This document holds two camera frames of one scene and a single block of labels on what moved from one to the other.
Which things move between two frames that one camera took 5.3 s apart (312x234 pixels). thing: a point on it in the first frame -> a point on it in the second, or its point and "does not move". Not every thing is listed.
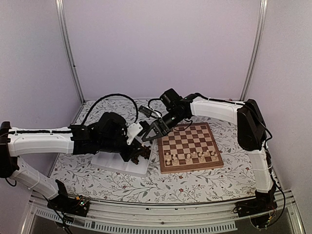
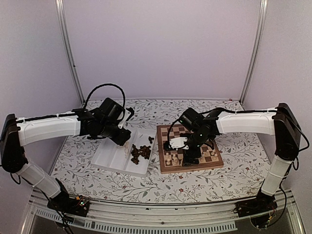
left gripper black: [127, 156] -> [121, 139]
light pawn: [207, 154] does not move
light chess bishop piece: [175, 162] does not move
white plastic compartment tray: [115, 161] does not move
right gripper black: [160, 127] -> [187, 161]
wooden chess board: [188, 147] does not move
